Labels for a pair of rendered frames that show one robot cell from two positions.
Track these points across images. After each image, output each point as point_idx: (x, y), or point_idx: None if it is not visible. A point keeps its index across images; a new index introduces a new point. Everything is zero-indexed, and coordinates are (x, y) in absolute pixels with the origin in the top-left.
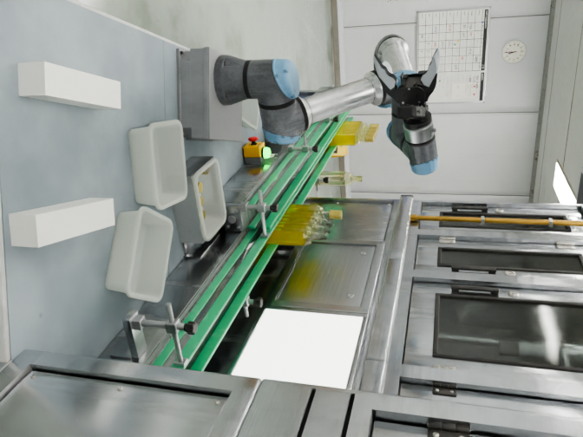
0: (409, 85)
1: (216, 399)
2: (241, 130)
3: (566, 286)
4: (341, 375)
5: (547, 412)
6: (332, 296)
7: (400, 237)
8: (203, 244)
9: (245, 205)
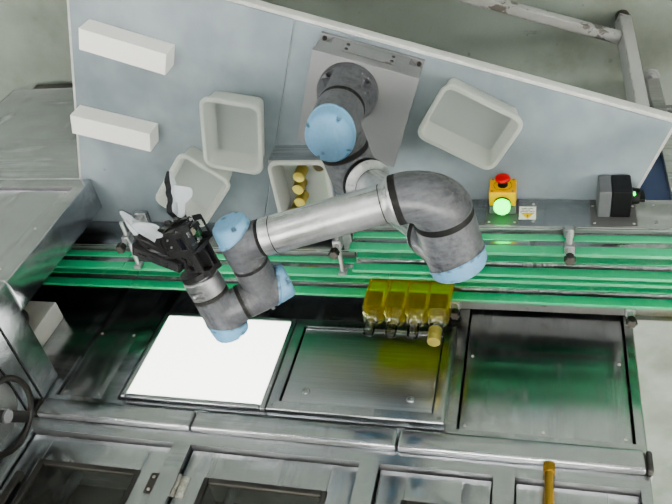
0: (165, 227)
1: (3, 268)
2: (396, 155)
3: None
4: (173, 391)
5: None
6: (306, 375)
7: (464, 444)
8: None
9: None
